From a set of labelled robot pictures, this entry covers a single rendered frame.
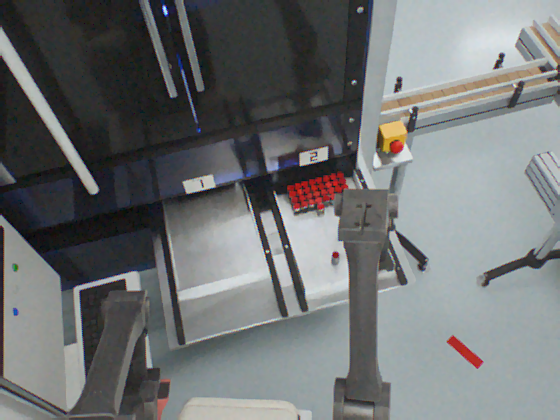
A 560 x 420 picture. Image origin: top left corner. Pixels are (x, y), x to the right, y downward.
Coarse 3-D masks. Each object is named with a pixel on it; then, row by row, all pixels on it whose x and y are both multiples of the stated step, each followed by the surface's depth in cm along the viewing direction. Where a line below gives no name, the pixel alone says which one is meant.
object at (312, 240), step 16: (352, 176) 171; (288, 208) 166; (288, 224) 163; (304, 224) 163; (320, 224) 162; (336, 224) 162; (288, 240) 159; (304, 240) 160; (320, 240) 160; (336, 240) 159; (304, 256) 157; (320, 256) 157; (304, 272) 154; (320, 272) 154; (336, 272) 154; (384, 272) 153; (304, 288) 149; (320, 288) 150
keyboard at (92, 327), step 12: (96, 288) 161; (108, 288) 162; (120, 288) 161; (84, 300) 160; (96, 300) 159; (84, 312) 158; (96, 312) 158; (84, 324) 156; (96, 324) 156; (84, 336) 154; (96, 336) 154; (84, 348) 153; (96, 348) 152; (84, 360) 151; (84, 372) 150
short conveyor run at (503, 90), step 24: (504, 72) 181; (528, 72) 183; (552, 72) 177; (384, 96) 176; (408, 96) 180; (432, 96) 180; (456, 96) 175; (480, 96) 179; (504, 96) 178; (528, 96) 180; (552, 96) 184; (408, 120) 174; (432, 120) 178; (456, 120) 181
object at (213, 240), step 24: (192, 192) 171; (216, 192) 171; (240, 192) 170; (168, 216) 167; (192, 216) 166; (216, 216) 166; (240, 216) 165; (168, 240) 159; (192, 240) 162; (216, 240) 162; (240, 240) 161; (192, 264) 158; (216, 264) 157; (240, 264) 157; (264, 264) 157; (192, 288) 151
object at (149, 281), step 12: (144, 276) 192; (156, 276) 194; (144, 288) 200; (156, 288) 202; (72, 300) 193; (156, 300) 210; (72, 312) 201; (156, 312) 219; (72, 324) 209; (156, 324) 229; (72, 336) 218
